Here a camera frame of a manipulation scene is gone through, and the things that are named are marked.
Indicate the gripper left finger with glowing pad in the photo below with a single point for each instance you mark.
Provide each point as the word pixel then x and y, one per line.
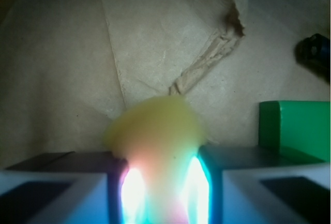
pixel 63 188

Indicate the yellow sponge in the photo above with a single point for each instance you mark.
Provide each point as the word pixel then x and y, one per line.
pixel 159 137

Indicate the brown paper bag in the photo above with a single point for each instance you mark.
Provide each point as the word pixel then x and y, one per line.
pixel 69 67

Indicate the green rectangular block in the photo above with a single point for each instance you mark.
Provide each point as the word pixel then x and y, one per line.
pixel 296 130

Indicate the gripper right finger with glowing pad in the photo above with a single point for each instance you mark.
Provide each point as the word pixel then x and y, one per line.
pixel 255 185

